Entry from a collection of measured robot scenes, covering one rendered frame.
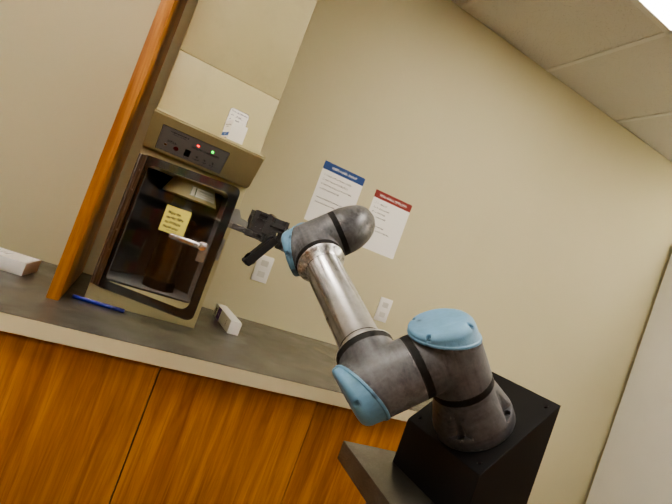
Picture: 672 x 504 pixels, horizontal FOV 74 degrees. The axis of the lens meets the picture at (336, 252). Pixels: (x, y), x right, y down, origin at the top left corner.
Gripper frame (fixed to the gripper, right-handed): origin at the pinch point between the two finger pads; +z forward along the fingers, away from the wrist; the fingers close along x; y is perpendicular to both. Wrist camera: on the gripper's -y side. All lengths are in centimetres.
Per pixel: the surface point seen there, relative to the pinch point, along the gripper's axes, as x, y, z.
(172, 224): -2.5, -5.2, 11.1
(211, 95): -10.9, 34.9, 13.3
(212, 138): -0.2, 21.4, 9.5
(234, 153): -1.4, 20.2, 2.3
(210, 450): 16, -58, -17
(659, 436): -26, -28, -285
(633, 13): 2, 137, -123
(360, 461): 59, -34, -32
